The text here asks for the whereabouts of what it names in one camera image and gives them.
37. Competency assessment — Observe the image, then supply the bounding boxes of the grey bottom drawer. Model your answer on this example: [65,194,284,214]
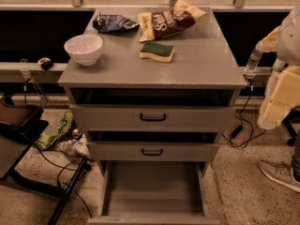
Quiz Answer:
[87,161,220,225]

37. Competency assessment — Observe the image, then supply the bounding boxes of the grey drawer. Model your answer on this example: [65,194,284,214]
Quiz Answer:
[87,161,220,225]
[70,104,235,133]
[88,142,218,161]

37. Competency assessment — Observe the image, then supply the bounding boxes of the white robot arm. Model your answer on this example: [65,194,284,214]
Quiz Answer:
[256,6,300,129]

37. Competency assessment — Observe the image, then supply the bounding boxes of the grey drawer cabinet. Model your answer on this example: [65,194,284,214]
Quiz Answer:
[57,7,248,180]

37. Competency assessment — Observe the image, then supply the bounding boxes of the grey top drawer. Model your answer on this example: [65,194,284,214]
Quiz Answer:
[70,104,235,133]

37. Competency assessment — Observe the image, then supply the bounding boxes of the grey middle drawer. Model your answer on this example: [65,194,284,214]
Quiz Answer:
[88,142,218,161]

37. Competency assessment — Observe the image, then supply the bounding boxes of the green yellow sponge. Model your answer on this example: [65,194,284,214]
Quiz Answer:
[140,42,174,63]

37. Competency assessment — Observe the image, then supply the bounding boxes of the brown chip bag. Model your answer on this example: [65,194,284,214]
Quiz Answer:
[138,0,206,42]

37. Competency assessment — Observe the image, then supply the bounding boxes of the crumpled clear plastic wrap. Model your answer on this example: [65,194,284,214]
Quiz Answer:
[58,138,91,159]

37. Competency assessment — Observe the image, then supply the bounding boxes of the white bowl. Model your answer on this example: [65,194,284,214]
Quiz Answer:
[64,35,104,66]

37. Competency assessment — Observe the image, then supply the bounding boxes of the blue crumpled chip bag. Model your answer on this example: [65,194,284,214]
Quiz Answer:
[93,13,140,34]

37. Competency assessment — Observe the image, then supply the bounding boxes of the clear water bottle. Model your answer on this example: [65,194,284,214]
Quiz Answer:
[245,49,263,73]

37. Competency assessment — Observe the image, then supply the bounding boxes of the black yellow tape measure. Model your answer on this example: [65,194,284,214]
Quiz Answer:
[37,57,53,70]

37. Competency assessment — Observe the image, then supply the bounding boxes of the green snack bag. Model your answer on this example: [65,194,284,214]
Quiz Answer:
[35,112,74,151]

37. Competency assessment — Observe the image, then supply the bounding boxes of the black side table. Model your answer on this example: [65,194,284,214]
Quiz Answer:
[0,96,87,225]

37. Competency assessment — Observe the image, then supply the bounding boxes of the black stand leg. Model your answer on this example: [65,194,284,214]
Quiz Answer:
[282,112,297,146]

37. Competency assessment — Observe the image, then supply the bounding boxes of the grey sneaker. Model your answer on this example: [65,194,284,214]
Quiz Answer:
[259,160,300,192]

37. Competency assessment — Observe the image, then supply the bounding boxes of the black power adapter cable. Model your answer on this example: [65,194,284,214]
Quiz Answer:
[221,78,267,149]

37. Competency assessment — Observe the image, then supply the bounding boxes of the black floor cable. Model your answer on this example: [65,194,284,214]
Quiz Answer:
[31,142,94,219]

